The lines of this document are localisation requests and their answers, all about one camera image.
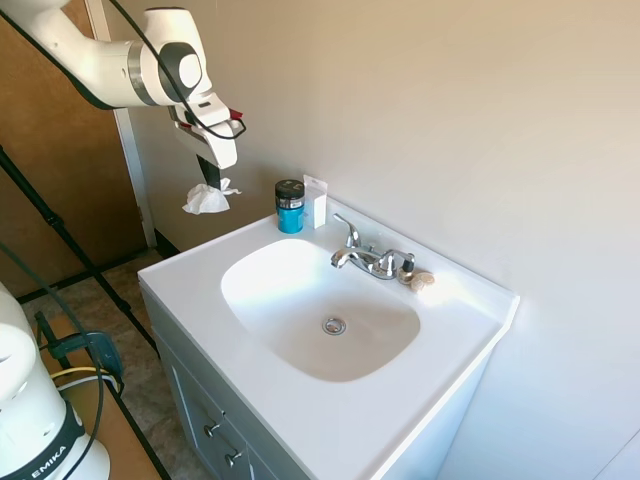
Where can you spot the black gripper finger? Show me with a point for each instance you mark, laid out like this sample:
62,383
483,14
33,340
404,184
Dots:
205,170
216,179

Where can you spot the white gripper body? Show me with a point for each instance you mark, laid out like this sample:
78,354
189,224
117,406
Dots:
215,145

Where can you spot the white tissue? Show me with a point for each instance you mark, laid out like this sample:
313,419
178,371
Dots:
207,202

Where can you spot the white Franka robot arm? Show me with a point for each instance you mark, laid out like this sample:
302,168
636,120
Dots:
100,65

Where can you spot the teal jar with black lid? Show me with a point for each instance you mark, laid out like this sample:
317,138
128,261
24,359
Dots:
290,220

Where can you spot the white cardboard package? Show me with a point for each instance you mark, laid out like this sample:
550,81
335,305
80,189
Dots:
320,210

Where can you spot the white sink vanity cabinet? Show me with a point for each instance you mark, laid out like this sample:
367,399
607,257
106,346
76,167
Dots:
200,300

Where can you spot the brown wooden door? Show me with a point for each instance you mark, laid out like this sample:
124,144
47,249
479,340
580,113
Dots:
50,175

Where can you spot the chrome sink drain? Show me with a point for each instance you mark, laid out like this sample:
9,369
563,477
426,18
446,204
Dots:
334,325

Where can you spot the black C-clamp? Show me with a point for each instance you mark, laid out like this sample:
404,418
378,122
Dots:
102,350

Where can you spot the small bottle with black cap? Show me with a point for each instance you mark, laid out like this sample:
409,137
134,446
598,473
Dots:
406,272

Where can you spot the grey vanity cabinet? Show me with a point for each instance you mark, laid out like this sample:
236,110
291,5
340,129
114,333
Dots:
190,400

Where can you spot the beige seashell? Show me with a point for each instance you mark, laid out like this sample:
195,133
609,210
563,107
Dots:
421,281

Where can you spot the silver cabinet knob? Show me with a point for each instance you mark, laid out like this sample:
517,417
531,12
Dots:
232,457
212,429

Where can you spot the light wooden table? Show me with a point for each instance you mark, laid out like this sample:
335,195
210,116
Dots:
115,440

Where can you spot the wrist camera with red mount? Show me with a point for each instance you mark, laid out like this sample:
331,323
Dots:
236,116

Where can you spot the white door frame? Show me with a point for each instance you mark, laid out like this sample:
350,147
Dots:
132,165

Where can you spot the black camera stand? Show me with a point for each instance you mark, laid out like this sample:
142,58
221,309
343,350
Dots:
55,225

